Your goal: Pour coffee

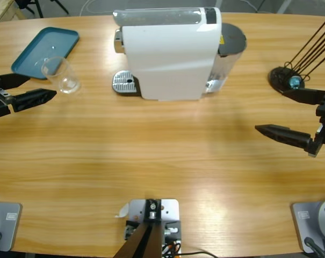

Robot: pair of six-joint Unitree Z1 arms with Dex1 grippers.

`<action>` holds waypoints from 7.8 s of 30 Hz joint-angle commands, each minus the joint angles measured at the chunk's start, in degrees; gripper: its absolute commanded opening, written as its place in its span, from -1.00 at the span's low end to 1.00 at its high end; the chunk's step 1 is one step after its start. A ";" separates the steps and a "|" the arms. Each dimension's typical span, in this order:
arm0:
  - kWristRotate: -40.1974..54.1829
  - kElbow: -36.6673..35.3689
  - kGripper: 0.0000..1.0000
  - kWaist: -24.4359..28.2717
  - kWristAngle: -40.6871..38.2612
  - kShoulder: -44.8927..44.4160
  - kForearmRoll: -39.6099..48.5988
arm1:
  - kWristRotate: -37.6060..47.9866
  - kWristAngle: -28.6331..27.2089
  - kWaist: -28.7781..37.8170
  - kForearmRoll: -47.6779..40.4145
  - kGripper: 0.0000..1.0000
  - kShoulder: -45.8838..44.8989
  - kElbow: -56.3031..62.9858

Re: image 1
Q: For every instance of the blue coffee capsule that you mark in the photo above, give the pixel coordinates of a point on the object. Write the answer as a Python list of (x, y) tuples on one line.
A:
[(294, 82)]

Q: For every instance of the clear glass cup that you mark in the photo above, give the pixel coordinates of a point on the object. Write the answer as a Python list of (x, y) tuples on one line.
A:
[(66, 80)]

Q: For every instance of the white capsule coffee machine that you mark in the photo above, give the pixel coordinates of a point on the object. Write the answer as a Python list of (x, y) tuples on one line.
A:
[(167, 59)]

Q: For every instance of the black capsule holder with rods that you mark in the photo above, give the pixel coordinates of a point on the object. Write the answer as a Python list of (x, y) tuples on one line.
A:
[(279, 78)]

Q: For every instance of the teal plastic tray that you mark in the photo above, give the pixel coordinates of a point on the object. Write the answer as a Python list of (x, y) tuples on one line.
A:
[(49, 45)]

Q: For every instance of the light wooden crate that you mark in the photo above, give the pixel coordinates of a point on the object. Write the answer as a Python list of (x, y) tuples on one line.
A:
[(1, 10)]

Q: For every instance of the black tripod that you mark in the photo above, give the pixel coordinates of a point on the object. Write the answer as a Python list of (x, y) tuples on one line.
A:
[(38, 6)]

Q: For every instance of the metal drip tray grille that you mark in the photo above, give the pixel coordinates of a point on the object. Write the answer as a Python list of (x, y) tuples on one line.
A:
[(123, 82)]

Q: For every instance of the white tape scrap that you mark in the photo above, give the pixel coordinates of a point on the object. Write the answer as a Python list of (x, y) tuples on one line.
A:
[(123, 211)]

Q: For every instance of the arm grey base plate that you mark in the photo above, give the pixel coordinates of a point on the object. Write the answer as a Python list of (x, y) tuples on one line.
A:
[(312, 220), (9, 225)]

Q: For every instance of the grey metal frame leg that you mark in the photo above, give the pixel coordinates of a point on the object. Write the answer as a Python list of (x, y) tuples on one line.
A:
[(284, 6), (218, 3)]

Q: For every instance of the white mount block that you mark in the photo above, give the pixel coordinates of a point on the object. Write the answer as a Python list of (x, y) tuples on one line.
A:
[(170, 208)]

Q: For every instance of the dark camera post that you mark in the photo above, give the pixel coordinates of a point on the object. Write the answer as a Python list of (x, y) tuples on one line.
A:
[(143, 242)]

